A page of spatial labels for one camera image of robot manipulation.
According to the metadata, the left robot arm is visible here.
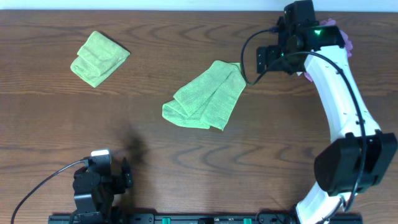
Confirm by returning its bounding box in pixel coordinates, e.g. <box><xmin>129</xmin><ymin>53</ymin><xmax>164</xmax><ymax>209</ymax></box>
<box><xmin>68</xmin><ymin>155</ymin><xmax>133</xmax><ymax>224</ymax></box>

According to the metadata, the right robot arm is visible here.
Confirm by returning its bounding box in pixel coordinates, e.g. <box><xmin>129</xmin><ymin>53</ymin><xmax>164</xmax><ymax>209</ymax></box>
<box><xmin>257</xmin><ymin>22</ymin><xmax>397</xmax><ymax>223</ymax></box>

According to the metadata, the black cable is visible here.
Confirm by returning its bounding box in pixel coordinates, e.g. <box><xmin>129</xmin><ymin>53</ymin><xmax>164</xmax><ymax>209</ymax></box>
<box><xmin>240</xmin><ymin>27</ymin><xmax>368</xmax><ymax>215</ymax></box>
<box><xmin>10</xmin><ymin>158</ymin><xmax>91</xmax><ymax>224</ymax></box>

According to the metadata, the right black cable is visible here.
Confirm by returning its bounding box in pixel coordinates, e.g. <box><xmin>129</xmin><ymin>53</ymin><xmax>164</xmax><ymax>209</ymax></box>
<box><xmin>240</xmin><ymin>27</ymin><xmax>368</xmax><ymax>215</ymax></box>

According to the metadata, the folded green cloth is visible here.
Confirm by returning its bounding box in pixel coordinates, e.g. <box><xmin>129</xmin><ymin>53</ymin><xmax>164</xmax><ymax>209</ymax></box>
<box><xmin>70</xmin><ymin>31</ymin><xmax>131</xmax><ymax>88</ymax></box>

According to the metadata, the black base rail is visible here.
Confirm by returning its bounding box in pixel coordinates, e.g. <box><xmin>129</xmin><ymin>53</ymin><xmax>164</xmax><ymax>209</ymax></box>
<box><xmin>48</xmin><ymin>213</ymin><xmax>363</xmax><ymax>224</ymax></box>

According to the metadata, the left black cable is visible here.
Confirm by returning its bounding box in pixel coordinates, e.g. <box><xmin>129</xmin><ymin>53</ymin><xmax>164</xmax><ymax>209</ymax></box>
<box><xmin>10</xmin><ymin>158</ymin><xmax>91</xmax><ymax>224</ymax></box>

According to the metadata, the purple cloth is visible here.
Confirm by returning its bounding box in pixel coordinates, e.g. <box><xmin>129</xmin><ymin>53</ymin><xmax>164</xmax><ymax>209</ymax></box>
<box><xmin>304</xmin><ymin>18</ymin><xmax>353</xmax><ymax>82</ymax></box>

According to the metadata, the green microfiber cloth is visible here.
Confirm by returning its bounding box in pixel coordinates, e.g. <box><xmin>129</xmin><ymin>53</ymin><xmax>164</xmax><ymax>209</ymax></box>
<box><xmin>162</xmin><ymin>60</ymin><xmax>246</xmax><ymax>130</ymax></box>

